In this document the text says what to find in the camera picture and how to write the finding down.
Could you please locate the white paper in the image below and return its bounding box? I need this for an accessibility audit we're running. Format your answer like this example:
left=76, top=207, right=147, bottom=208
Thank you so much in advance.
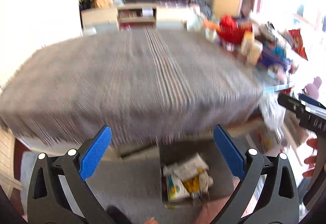
left=173, top=153, right=209, bottom=180

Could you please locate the white green medicine box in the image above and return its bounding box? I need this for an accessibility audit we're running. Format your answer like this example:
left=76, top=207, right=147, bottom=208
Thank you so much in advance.
left=163, top=166, right=190, bottom=202

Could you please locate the yellow crumpled trash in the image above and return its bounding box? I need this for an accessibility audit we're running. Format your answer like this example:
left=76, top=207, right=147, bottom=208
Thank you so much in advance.
left=182, top=175, right=200, bottom=194

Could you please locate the grey square trash bin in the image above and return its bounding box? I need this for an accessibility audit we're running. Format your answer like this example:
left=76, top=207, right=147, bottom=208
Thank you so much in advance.
left=159, top=140, right=234, bottom=208

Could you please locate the person's right hand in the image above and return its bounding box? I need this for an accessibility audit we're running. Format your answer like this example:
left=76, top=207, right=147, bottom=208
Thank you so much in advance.
left=302, top=138, right=318, bottom=178

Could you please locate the clear hanging plastic bag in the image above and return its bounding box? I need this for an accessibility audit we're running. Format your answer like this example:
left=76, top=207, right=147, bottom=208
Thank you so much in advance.
left=259, top=92, right=286, bottom=130

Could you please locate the blue printed snack box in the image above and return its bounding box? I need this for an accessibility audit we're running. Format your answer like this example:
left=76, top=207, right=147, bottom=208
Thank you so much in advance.
left=259, top=42, right=292, bottom=72

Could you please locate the person's bare knee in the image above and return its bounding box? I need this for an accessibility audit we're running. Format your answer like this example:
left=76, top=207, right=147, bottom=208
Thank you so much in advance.
left=194, top=197, right=230, bottom=224

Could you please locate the orange foam stick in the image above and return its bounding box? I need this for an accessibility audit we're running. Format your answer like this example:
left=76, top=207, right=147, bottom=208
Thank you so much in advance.
left=203, top=20, right=220, bottom=31

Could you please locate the grey plaid tablecloth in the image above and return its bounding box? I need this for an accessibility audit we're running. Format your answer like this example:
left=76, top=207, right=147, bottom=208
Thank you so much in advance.
left=1, top=27, right=264, bottom=146

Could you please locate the wooden tv cabinet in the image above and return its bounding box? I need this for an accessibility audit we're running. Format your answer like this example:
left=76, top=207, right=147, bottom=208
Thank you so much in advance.
left=81, top=3, right=196, bottom=35

